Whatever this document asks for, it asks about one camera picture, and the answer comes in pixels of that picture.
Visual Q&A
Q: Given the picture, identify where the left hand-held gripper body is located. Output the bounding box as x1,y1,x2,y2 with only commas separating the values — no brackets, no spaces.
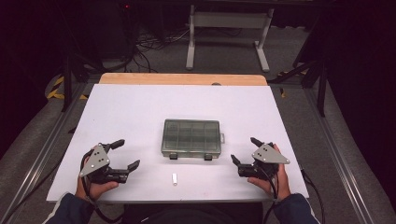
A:
78,142,130,185

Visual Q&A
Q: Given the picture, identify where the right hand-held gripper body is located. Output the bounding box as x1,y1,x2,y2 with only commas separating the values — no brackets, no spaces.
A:
237,142,291,182

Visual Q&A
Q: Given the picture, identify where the clear plastic compartment box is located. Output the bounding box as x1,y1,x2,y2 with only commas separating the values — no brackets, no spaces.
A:
161,119,226,161

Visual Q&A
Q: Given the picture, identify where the person's left hand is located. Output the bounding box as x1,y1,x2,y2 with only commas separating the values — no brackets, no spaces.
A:
75,145,120,202

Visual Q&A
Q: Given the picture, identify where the person's right hand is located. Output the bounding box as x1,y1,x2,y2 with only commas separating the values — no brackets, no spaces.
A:
247,143,292,202

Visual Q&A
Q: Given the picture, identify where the white table board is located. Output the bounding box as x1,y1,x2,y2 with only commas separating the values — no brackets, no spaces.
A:
46,83,310,204

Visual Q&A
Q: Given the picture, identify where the person's dark lap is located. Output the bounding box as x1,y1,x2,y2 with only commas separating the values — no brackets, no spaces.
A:
120,202,264,224

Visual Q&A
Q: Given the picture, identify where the black metal stand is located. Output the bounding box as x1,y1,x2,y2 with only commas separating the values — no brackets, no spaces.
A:
267,15,331,118
60,52,104,113

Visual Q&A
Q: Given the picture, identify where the yellow black hazard tape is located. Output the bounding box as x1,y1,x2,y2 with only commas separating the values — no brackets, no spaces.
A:
46,76,90,101

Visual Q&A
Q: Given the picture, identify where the dark equipment with red light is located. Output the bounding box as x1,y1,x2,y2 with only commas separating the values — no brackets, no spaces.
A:
102,0,138,60

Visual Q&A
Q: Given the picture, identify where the left hand-held gripper cable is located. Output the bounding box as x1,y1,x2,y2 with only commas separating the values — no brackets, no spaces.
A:
79,148,124,224

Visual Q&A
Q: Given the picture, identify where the hand-held gripper cable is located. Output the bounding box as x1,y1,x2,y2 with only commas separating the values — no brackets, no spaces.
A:
261,167,281,224
79,148,124,224

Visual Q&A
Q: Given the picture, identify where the right hand-held gripper cable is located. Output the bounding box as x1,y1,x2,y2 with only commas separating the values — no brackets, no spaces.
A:
261,167,281,224

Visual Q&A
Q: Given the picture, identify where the aluminium floor rail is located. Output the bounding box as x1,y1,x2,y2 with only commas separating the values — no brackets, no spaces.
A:
303,88,377,224
0,83,94,224

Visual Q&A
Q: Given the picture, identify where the tangle of black cables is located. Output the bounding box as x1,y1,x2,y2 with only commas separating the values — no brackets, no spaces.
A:
124,27,191,74

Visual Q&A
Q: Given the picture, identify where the grey metal stand frame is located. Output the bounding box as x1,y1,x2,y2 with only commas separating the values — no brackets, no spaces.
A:
185,4,275,73

